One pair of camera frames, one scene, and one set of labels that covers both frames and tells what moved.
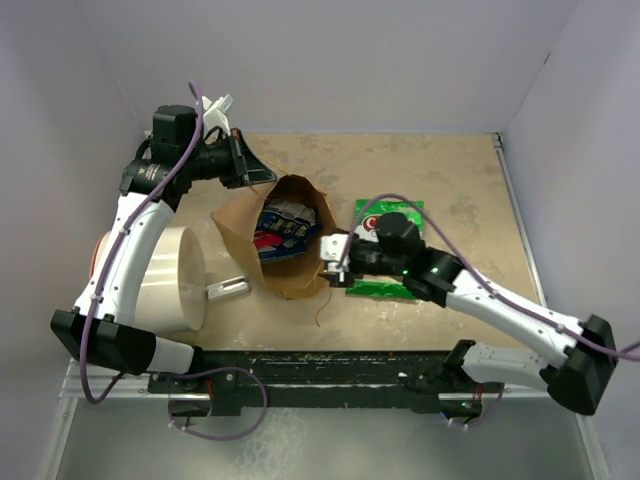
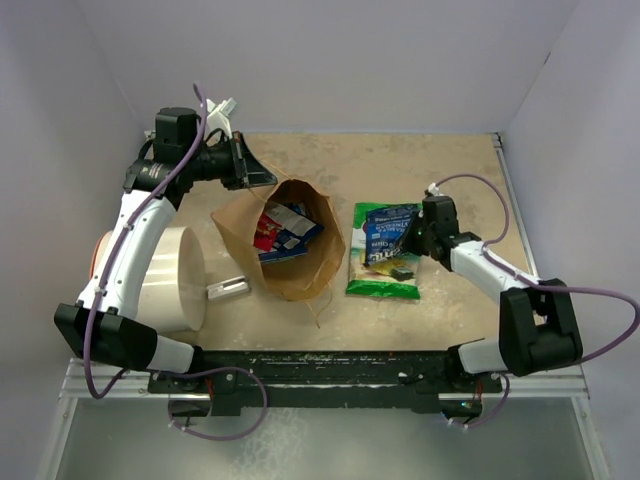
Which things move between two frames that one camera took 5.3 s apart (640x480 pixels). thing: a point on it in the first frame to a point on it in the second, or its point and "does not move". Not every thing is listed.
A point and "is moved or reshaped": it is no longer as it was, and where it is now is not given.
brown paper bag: (295, 275) does not move
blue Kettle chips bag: (294, 223) is moved or reshaped
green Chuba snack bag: (367, 212) does not move
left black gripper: (245, 168) does not move
